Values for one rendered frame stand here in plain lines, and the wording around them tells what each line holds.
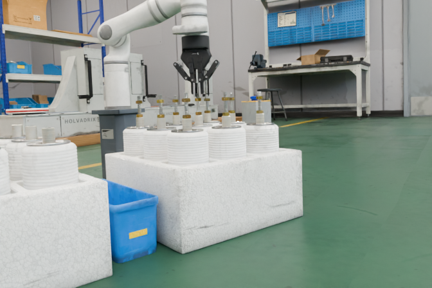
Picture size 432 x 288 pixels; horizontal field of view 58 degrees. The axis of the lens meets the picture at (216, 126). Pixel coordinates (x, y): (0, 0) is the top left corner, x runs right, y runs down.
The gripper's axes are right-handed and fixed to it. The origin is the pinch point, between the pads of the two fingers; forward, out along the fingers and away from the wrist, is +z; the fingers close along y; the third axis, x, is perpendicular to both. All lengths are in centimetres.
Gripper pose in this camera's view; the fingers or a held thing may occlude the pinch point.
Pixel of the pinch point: (197, 89)
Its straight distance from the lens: 107.6
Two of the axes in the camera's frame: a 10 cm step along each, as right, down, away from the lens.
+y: -9.9, 0.3, 1.7
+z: 0.4, 10.0, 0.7
